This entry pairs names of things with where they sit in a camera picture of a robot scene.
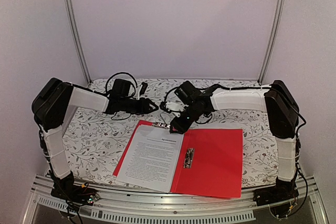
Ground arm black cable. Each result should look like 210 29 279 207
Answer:
215 83 274 92
104 72 139 96

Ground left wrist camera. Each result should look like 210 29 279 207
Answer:
136 82 148 100

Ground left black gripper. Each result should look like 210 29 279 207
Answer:
120 98 159 115

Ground left aluminium frame post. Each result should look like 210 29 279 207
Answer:
64 0 92 84

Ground aluminium front rail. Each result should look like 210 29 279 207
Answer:
22 175 330 223

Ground aluminium frame post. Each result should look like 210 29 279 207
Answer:
258 0 285 84
64 0 92 84

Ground red file folder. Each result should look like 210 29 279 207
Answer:
113 120 243 198

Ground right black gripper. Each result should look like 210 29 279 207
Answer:
170 102 204 134

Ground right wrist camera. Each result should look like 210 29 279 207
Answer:
160 101 185 117

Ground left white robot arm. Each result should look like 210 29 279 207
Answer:
31 78 159 180

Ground right aluminium frame post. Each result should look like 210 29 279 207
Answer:
258 0 285 84

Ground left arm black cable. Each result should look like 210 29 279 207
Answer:
104 72 139 96

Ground spine metal folder clip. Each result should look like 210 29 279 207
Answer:
183 148 195 168

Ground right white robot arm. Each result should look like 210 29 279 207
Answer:
168 80 304 201

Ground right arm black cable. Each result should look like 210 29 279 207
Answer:
215 83 274 92

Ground printed white paper sheets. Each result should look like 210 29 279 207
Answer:
116 125 184 191

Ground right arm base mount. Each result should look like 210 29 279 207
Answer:
253 177 299 219

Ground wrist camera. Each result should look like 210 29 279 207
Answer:
136 82 148 100
160 101 185 117

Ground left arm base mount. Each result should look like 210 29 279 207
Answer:
50 172 100 206

